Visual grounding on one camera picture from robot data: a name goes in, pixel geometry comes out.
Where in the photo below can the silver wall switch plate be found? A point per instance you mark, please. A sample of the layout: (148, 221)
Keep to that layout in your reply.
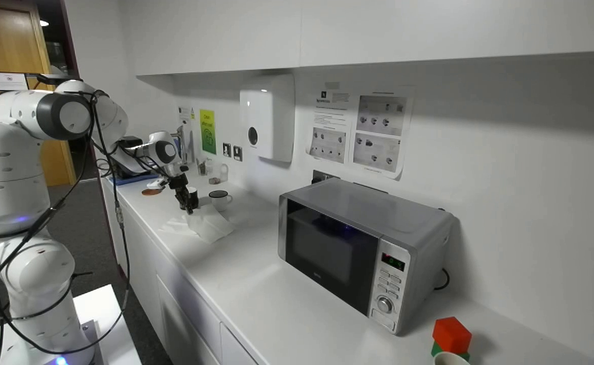
(226, 151)

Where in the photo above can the grey tall bottle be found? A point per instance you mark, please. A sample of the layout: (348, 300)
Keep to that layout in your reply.
(187, 145)

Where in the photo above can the white mug blue rim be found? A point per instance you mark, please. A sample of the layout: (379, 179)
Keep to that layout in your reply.
(219, 198)

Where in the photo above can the white door sign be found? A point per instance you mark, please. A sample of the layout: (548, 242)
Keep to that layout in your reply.
(8, 82)

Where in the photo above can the white printed wall sheet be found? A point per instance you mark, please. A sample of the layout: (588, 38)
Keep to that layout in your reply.
(381, 114)
(377, 152)
(330, 106)

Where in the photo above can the white robot mounting platform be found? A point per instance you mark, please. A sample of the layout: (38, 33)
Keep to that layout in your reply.
(106, 325)

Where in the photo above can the white base cabinet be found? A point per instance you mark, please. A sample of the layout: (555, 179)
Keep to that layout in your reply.
(141, 270)

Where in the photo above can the red and green object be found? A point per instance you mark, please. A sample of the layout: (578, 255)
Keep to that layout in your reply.
(453, 333)

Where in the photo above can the white paper towel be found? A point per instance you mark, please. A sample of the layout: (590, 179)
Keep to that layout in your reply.
(177, 226)
(212, 226)

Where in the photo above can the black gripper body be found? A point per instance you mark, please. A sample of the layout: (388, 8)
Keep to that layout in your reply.
(178, 182)

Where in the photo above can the white wall socket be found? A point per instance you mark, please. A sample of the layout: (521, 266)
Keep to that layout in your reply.
(185, 114)

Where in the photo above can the wooden door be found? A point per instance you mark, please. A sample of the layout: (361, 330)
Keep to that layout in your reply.
(5, 40)

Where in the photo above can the small white cup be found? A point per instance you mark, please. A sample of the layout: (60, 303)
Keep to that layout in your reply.
(450, 358)

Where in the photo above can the white paper towel dispenser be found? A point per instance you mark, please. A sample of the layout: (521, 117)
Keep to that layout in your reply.
(258, 124)

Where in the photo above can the silver microwave oven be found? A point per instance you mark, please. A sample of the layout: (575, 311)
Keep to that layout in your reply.
(357, 235)

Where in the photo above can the blue flat mat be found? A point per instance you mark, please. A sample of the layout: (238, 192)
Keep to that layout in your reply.
(135, 179)

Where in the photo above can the green wall poster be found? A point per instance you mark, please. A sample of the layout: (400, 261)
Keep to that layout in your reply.
(207, 131)

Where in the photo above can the white wall cabinet door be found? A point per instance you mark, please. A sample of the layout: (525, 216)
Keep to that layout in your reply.
(459, 31)
(222, 33)

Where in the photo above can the green block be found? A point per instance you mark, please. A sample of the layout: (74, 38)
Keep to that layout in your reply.
(436, 348)

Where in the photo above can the silver wall switch red light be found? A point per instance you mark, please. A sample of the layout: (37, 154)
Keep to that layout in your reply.
(238, 152)

